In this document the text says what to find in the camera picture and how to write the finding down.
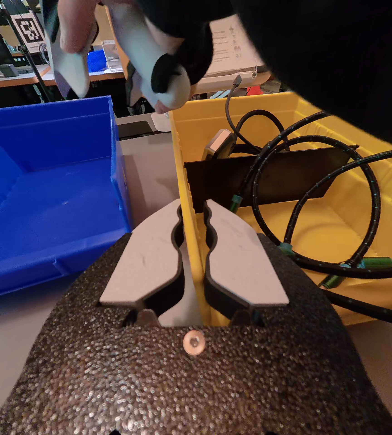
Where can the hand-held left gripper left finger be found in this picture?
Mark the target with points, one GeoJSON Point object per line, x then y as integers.
{"type": "Point", "coordinates": [145, 258]}

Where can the yellow plastic bin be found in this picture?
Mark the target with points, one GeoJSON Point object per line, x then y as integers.
{"type": "Point", "coordinates": [325, 224]}

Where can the black white marker tag board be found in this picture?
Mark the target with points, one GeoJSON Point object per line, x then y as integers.
{"type": "Point", "coordinates": [29, 30]}

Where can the blue plastic bin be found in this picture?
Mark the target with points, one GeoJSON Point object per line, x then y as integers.
{"type": "Point", "coordinates": [46, 190]}

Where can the clear acrylic holder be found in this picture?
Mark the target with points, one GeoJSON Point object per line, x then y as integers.
{"type": "Point", "coordinates": [112, 56]}

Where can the white metal stand base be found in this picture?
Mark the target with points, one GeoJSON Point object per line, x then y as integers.
{"type": "Point", "coordinates": [160, 124]}

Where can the small red object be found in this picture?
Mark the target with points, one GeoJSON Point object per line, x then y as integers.
{"type": "Point", "coordinates": [253, 90]}

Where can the wooden table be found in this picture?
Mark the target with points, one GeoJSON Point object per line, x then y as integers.
{"type": "Point", "coordinates": [12, 81]}

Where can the small blue bin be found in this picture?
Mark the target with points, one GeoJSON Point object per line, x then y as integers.
{"type": "Point", "coordinates": [95, 63]}

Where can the black bin divider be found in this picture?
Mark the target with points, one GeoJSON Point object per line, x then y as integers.
{"type": "Point", "coordinates": [291, 173]}

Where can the instruction sheet on wooden board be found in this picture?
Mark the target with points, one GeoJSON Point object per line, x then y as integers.
{"type": "Point", "coordinates": [230, 44]}

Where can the small grey box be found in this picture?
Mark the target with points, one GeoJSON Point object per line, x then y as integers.
{"type": "Point", "coordinates": [9, 70]}

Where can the person's right hand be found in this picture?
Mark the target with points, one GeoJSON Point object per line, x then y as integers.
{"type": "Point", "coordinates": [77, 27]}

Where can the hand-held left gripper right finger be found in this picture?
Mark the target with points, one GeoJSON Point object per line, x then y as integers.
{"type": "Point", "coordinates": [243, 265]}

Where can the white desk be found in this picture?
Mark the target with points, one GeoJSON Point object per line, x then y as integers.
{"type": "Point", "coordinates": [148, 176]}

